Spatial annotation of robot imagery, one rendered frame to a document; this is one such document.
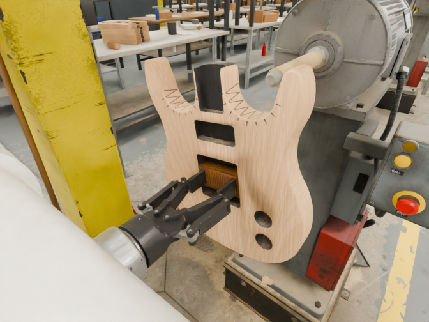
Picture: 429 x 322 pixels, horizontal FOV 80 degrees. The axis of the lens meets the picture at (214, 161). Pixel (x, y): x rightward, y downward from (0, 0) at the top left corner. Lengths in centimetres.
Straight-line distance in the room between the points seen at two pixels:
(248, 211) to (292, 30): 42
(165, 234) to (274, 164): 20
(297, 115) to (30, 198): 31
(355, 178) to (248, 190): 55
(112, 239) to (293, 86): 31
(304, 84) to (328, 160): 58
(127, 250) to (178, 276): 127
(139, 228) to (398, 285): 167
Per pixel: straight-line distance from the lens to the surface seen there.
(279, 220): 48
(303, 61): 54
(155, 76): 54
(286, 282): 130
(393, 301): 181
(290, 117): 38
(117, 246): 37
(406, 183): 71
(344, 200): 103
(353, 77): 66
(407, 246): 213
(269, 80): 45
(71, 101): 121
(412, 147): 66
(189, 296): 156
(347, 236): 110
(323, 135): 89
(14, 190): 19
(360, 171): 95
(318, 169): 95
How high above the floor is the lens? 138
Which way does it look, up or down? 34 degrees down
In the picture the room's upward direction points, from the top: straight up
